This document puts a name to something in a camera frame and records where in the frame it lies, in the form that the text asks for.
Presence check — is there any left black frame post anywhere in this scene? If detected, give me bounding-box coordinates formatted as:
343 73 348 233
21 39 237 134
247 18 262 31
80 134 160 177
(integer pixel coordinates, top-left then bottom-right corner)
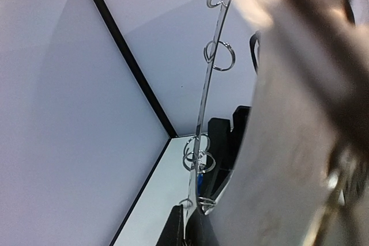
93 0 178 138

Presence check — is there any perforated metal key ring disc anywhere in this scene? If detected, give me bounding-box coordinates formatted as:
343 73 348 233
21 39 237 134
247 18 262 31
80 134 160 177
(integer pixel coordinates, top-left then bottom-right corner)
186 0 369 246

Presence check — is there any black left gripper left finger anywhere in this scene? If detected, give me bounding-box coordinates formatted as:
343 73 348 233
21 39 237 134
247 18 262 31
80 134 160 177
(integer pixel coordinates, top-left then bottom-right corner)
157 205 184 246

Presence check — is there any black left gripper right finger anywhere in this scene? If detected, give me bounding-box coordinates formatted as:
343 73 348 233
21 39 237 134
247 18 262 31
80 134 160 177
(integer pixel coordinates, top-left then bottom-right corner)
189 210 220 246

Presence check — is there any blue key tag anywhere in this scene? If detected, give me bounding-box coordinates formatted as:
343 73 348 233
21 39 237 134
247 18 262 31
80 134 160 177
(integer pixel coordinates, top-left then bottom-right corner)
197 173 206 195

